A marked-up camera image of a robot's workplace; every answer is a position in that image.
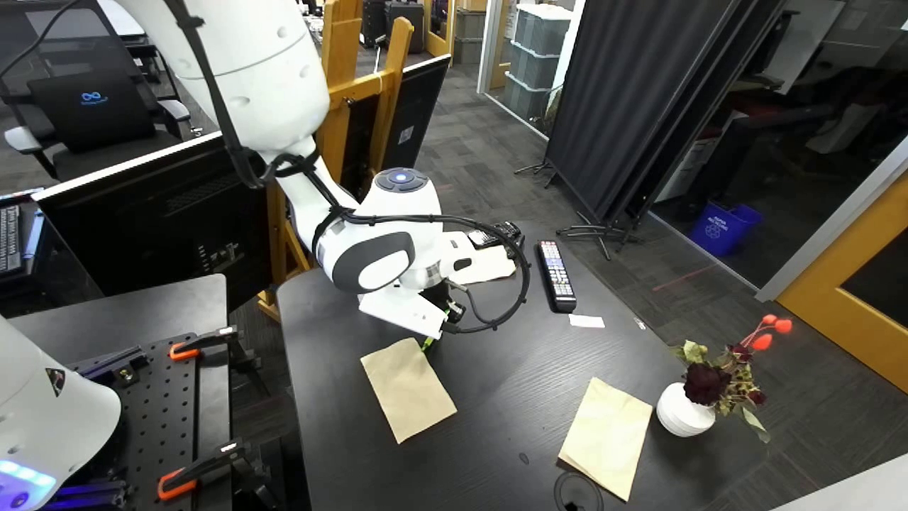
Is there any white column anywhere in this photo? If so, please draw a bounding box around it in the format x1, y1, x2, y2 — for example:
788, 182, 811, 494
473, 0, 522, 97

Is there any grey door frame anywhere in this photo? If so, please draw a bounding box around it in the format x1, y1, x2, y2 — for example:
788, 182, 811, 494
753, 139, 908, 307

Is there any black desk partition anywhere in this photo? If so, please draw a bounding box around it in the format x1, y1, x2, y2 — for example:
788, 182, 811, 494
32, 131, 279, 310

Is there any large brown paper napkin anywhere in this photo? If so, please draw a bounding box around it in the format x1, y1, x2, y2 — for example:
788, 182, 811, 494
359, 334, 461, 446

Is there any translucent plastic storage bin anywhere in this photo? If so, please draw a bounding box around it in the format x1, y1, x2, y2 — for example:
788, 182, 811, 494
505, 39, 563, 94
500, 71, 556, 122
510, 0, 576, 56

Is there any white round vase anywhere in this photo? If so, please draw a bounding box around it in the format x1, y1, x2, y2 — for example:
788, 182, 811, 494
652, 381, 720, 439

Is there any yellow door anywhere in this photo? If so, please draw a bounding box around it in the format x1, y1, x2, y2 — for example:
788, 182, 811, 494
777, 171, 908, 395

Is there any black monitor panel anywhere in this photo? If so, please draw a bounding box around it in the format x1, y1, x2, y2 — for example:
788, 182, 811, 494
337, 53, 455, 203

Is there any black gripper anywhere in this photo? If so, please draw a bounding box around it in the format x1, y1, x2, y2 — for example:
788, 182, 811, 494
437, 284, 473, 330

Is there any round table cable grommet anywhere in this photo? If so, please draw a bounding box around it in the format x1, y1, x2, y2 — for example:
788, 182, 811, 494
552, 469, 608, 511

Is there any wooden chair frame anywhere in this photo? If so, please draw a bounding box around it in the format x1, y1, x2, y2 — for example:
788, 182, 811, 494
256, 0, 456, 324

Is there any white domed device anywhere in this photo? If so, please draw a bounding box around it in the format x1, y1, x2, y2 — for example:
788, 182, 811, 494
0, 311, 126, 511

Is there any dried rose flower bouquet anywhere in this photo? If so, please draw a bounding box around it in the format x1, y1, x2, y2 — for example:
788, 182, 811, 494
675, 311, 797, 446

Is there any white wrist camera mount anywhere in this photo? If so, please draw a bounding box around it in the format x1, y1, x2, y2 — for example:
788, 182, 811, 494
354, 284, 449, 341

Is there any black perforated breadboard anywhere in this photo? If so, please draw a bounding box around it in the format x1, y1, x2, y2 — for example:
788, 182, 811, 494
79, 330, 235, 511

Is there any black remote control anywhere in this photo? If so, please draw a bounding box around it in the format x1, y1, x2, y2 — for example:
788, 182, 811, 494
536, 239, 578, 315

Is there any black laptop blue logo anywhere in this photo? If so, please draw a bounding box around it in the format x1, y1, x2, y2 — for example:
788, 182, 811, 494
27, 67, 193, 159

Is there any white counter corner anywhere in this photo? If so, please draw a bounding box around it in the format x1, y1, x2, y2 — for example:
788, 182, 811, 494
771, 452, 908, 511

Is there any orange handled black clamp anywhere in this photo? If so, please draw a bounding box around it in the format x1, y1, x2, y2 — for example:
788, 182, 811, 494
154, 436, 256, 506
166, 324, 241, 366

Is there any black curtain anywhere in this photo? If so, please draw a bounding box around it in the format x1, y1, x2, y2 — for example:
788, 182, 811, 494
546, 0, 788, 226

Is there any blue plastic bin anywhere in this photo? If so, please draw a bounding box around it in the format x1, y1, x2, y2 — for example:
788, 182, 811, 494
688, 199, 767, 261

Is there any grey side table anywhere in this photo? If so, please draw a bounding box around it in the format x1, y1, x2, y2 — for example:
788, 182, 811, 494
5, 271, 234, 381

